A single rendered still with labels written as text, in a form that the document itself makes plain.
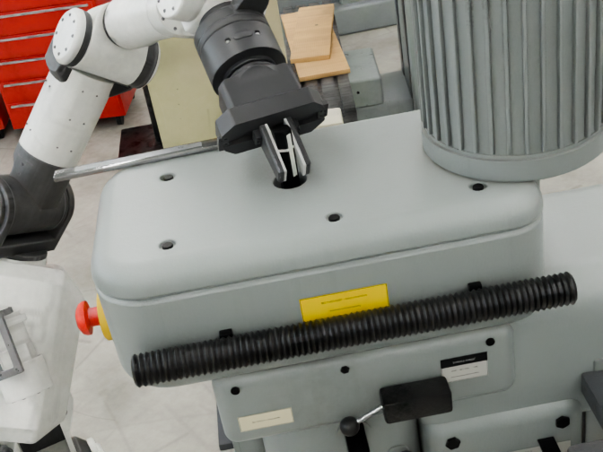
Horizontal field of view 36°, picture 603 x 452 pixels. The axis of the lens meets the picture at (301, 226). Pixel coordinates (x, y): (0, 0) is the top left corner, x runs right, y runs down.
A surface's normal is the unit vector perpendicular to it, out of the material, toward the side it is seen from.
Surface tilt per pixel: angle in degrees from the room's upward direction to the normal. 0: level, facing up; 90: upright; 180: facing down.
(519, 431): 90
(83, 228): 0
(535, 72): 90
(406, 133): 0
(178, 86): 90
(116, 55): 93
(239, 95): 30
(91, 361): 0
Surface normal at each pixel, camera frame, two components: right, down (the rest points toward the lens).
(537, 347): 0.11, 0.51
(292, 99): 0.04, -0.49
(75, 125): 0.46, 0.53
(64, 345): 0.88, 0.06
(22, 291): 0.29, -0.08
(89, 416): -0.15, -0.84
